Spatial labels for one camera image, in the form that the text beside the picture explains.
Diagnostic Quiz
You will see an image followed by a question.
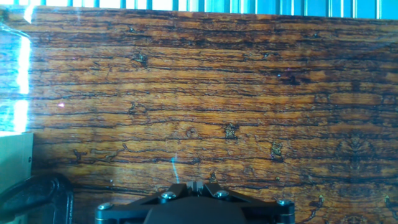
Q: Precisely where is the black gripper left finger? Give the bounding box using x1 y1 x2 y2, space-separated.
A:
95 180 197 224

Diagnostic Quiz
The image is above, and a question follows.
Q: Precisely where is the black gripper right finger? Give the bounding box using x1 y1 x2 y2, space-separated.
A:
196 180 295 224

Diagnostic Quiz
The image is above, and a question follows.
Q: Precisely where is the wood grain board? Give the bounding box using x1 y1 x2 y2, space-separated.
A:
0 6 398 224

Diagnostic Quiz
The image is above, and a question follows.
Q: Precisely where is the cream partition board stand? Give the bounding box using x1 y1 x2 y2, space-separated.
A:
0 132 34 195

